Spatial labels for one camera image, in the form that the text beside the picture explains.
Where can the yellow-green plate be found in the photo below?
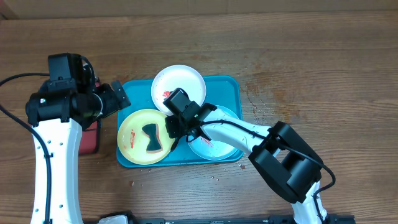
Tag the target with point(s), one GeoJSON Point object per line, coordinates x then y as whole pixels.
{"type": "Point", "coordinates": [132, 141]}

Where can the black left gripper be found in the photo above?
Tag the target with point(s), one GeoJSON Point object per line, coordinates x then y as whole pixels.
{"type": "Point", "coordinates": [106, 94]}

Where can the light blue plate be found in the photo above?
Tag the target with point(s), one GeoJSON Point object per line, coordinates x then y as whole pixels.
{"type": "Point", "coordinates": [211, 150]}

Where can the white plate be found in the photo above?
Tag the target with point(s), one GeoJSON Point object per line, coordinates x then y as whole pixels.
{"type": "Point", "coordinates": [177, 76]}

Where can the teal plastic tray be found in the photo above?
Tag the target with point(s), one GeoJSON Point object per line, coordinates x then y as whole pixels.
{"type": "Point", "coordinates": [221, 90]}

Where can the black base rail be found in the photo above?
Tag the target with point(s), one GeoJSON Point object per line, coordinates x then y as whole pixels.
{"type": "Point", "coordinates": [275, 219]}

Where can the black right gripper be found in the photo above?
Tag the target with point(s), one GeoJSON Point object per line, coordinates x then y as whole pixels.
{"type": "Point", "coordinates": [173, 128]}

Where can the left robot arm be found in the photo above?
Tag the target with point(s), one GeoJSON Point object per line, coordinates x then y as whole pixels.
{"type": "Point", "coordinates": [66, 104]}

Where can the dark red-lined tray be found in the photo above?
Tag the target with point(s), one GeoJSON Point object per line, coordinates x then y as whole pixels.
{"type": "Point", "coordinates": [90, 140]}

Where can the dark green sponge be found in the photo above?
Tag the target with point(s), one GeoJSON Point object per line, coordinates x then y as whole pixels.
{"type": "Point", "coordinates": [152, 132]}

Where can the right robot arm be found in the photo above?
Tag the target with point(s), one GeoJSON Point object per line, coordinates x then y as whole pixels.
{"type": "Point", "coordinates": [288, 165]}

